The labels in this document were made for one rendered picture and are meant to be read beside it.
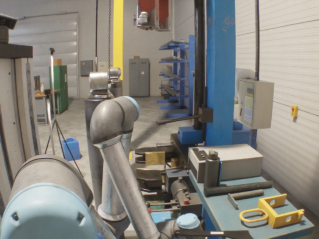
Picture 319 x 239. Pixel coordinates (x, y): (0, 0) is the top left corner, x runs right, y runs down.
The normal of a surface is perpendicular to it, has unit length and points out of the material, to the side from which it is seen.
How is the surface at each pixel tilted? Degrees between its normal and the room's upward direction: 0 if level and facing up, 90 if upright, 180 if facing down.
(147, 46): 90
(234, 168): 90
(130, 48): 90
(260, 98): 90
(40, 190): 3
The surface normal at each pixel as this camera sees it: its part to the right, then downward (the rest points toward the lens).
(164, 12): -0.24, 0.22
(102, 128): 0.00, -0.27
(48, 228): 0.43, 0.08
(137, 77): 0.11, 0.23
